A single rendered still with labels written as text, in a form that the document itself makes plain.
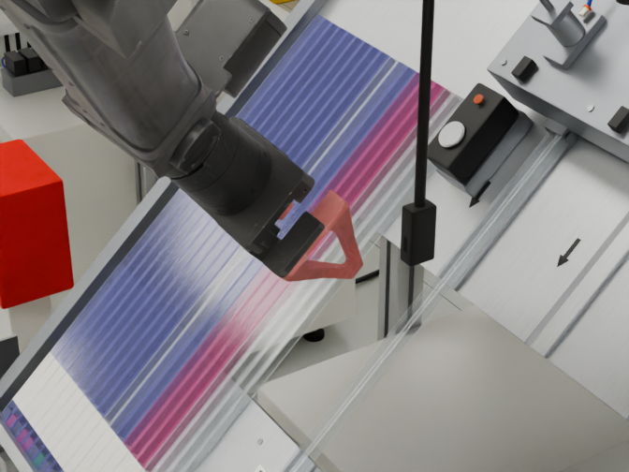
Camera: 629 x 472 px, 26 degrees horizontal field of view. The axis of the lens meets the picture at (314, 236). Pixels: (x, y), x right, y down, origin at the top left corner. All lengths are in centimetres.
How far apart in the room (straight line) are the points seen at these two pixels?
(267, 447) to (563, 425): 49
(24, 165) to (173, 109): 100
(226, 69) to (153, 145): 13
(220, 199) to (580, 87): 30
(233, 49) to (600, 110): 31
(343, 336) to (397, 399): 120
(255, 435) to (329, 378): 44
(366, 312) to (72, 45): 232
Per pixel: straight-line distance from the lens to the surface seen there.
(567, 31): 107
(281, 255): 92
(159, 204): 137
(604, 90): 105
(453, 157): 111
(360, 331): 277
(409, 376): 160
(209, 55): 86
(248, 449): 116
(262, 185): 92
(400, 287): 164
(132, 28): 46
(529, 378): 161
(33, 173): 172
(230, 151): 90
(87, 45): 55
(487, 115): 111
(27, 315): 182
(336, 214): 91
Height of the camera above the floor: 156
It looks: 30 degrees down
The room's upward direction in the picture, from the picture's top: straight up
